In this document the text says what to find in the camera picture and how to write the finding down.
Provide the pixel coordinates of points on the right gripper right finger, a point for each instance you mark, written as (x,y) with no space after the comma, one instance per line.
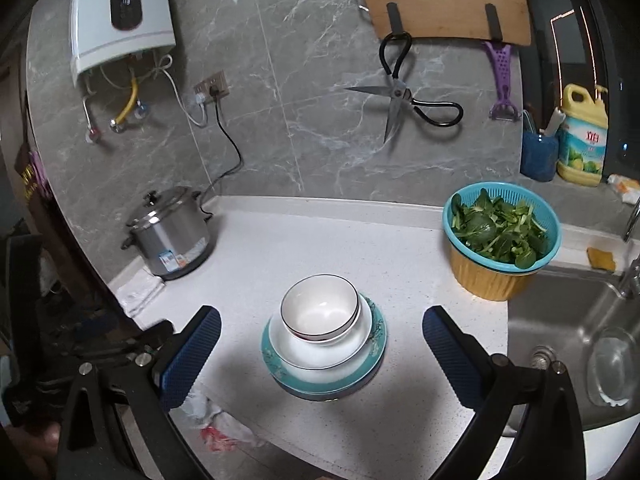
(549,443)

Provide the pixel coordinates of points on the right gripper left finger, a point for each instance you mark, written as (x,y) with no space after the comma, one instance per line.
(152,374)

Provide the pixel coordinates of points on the teal floral plate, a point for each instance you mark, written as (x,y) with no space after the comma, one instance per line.
(378,333)
(322,397)

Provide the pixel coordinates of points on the white plate with gold rim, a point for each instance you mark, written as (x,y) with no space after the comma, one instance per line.
(359,364)

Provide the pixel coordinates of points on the large white bowl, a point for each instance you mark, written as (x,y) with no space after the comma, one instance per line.
(319,355)

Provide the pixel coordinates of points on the white bowl with red pattern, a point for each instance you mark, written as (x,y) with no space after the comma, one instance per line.
(320,307)

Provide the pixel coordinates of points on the person's left hand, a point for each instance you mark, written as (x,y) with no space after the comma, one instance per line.
(38,451)

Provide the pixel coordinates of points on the glass bowl in sink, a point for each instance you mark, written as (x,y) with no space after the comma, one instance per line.
(613,368)

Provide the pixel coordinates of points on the crumpled red white plastic bag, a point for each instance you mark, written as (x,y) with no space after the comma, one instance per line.
(218,429)

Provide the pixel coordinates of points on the white folded cloth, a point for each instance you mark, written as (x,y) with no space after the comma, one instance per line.
(134,295)

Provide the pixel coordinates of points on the stainless steel sink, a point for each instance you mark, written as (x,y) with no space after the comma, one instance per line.
(557,318)

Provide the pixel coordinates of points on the yellow ribbed basin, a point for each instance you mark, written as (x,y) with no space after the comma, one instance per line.
(485,283)

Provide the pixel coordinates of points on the stainless steel rice cooker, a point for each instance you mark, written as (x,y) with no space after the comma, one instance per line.
(170,232)

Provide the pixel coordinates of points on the chrome faucet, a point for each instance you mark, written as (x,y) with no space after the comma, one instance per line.
(628,286)

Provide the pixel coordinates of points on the yellow sponge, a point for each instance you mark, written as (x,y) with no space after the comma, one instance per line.
(601,260)

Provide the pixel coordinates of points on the green leafy vegetables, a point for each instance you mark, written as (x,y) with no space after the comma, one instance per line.
(498,230)

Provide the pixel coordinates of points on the teal colander basket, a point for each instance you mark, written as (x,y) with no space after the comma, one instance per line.
(512,193)

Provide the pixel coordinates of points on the blue utensil cup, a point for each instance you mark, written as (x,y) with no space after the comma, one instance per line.
(539,155)

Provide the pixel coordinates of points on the yellow dish soap bottle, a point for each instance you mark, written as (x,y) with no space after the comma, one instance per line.
(582,136)

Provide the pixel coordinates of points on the purple peeler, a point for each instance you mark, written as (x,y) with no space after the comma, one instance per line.
(500,60)

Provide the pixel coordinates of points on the white water heater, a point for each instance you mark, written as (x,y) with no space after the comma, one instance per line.
(102,31)

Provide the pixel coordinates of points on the wall power socket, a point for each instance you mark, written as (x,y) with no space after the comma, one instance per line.
(211,89)

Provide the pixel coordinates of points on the black handled kitchen scissors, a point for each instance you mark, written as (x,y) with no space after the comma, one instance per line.
(400,95)

